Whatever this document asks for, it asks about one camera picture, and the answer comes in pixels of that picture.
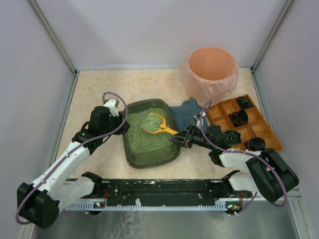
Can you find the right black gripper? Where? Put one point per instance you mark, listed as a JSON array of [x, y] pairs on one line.
[[186, 137]]

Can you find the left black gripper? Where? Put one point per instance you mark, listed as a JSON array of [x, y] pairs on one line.
[[122, 125]]

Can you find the yellow litter scoop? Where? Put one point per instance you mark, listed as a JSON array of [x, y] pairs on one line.
[[155, 124]]

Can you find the dark grey litter box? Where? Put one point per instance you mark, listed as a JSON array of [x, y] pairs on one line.
[[143, 149]]

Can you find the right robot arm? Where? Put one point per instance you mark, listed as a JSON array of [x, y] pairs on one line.
[[264, 172]]

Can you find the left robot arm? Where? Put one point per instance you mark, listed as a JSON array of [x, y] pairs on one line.
[[41, 201]]

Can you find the blue folded cloth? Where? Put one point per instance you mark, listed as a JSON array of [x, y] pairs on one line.
[[183, 114]]

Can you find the bin with pink bag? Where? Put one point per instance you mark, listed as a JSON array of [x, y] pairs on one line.
[[209, 74]]

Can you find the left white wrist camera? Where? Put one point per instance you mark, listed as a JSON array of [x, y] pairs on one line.
[[112, 105]]

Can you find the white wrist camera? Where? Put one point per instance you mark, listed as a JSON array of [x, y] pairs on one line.
[[112, 105], [199, 119]]

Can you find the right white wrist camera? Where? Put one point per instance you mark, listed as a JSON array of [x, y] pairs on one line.
[[199, 119]]

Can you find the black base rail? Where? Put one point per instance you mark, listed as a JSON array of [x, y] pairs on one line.
[[162, 195]]

